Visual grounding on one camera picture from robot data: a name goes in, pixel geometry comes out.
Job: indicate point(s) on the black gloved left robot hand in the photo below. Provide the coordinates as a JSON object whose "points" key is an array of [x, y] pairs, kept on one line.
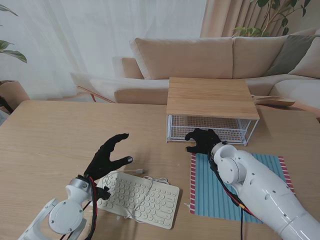
{"points": [[105, 160]]}

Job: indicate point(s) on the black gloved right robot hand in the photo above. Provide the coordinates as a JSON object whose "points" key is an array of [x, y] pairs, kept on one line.
{"points": [[203, 142]]}

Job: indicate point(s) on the blue striped red-bordered mouse pad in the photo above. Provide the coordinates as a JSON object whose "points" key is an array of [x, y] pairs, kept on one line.
{"points": [[207, 190]]}

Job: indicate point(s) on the cream round-key keyboard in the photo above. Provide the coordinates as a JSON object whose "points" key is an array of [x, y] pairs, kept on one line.
{"points": [[140, 197]]}

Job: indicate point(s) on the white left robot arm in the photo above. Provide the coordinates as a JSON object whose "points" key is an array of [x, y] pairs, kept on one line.
{"points": [[62, 212]]}

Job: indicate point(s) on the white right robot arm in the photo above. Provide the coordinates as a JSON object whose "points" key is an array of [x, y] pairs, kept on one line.
{"points": [[262, 190]]}

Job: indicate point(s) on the white lounge chair wooden legs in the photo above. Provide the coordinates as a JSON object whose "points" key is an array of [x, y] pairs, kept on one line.
{"points": [[87, 82]]}

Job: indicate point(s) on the shallow wooden tray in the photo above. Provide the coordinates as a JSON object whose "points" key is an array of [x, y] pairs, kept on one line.
{"points": [[275, 101]]}

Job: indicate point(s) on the beige fabric sofa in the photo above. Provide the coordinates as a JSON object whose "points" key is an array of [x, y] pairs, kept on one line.
{"points": [[187, 57]]}

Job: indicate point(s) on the tall green leafy plant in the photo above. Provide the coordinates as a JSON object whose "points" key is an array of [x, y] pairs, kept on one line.
{"points": [[250, 31]]}

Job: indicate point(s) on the beige pleated curtain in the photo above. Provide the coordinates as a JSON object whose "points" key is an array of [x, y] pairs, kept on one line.
{"points": [[220, 20]]}

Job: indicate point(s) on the sheer white curtain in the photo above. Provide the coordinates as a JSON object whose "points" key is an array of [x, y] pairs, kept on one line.
{"points": [[75, 37]]}

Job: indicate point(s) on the grey sofa cushion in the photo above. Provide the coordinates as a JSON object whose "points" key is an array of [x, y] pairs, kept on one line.
{"points": [[292, 52]]}

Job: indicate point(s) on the light beige sofa cushion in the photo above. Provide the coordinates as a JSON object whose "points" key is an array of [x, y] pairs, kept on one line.
{"points": [[310, 65]]}

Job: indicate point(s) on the broad-leaf green plant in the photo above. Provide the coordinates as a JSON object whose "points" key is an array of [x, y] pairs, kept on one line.
{"points": [[15, 53]]}

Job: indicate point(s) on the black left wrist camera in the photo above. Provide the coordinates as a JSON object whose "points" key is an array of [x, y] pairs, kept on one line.
{"points": [[103, 193]]}

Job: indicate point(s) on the wooden-topped tabletop organizer frame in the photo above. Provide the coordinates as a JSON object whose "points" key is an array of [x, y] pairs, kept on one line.
{"points": [[210, 100]]}

